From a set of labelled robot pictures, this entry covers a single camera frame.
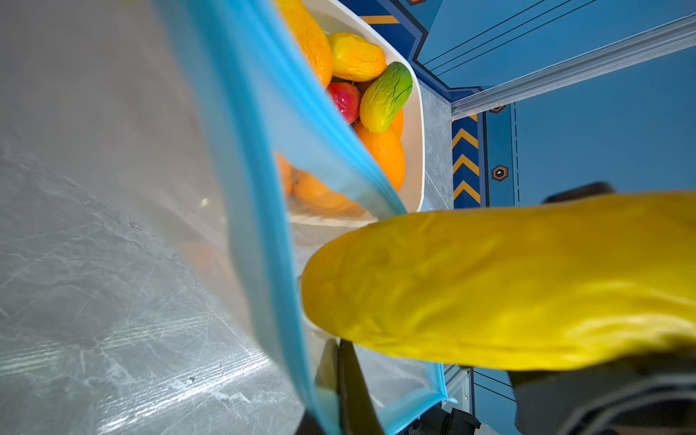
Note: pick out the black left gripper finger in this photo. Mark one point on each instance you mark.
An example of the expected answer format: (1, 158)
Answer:
(340, 403)

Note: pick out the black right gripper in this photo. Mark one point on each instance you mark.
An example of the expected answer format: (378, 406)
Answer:
(645, 394)

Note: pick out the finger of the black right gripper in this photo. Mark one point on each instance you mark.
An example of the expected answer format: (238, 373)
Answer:
(597, 188)

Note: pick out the clear zip-top bag blue zipper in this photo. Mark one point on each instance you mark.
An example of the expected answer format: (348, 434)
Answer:
(150, 260)

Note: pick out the yellow orange mango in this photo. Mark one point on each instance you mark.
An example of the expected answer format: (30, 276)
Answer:
(356, 59)
(310, 37)

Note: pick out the green yellow mango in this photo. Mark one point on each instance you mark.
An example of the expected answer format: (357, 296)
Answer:
(385, 97)

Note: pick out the yellow orange mango in bowl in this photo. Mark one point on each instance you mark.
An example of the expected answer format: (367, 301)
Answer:
(356, 59)

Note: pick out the red apple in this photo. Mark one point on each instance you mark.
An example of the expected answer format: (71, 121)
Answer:
(346, 98)

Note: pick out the white fruit bowl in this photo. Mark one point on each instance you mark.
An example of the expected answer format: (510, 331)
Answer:
(372, 21)

